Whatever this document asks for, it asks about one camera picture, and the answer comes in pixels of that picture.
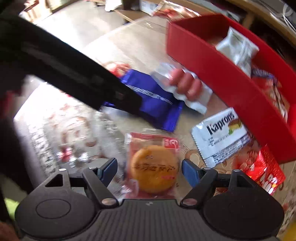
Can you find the white snack packet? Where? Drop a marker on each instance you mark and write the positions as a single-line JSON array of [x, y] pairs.
[[239, 49]]

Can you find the red cardboard box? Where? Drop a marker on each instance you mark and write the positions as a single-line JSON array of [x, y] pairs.
[[188, 41]]

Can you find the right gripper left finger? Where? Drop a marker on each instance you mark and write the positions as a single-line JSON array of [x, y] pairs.
[[97, 181]]

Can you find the orange mooncake packet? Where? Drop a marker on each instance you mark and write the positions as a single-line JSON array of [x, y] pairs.
[[152, 166]]

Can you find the red Trolli gummy bag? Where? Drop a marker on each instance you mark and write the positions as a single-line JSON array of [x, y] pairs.
[[261, 166]]

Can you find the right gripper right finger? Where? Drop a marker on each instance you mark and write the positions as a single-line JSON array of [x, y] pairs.
[[202, 182]]

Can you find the wooden TV stand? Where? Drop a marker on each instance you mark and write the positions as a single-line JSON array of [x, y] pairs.
[[256, 11]]

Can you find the red biscuit packet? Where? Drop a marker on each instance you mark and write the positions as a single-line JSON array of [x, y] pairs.
[[270, 86]]

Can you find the blue snack packet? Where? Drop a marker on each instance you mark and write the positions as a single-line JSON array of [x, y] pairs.
[[160, 108]]

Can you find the white sausage packet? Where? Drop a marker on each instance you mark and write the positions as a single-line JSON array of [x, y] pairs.
[[184, 85]]

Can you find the white Kaprons wafer packet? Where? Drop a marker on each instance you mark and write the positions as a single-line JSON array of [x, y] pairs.
[[220, 137]]

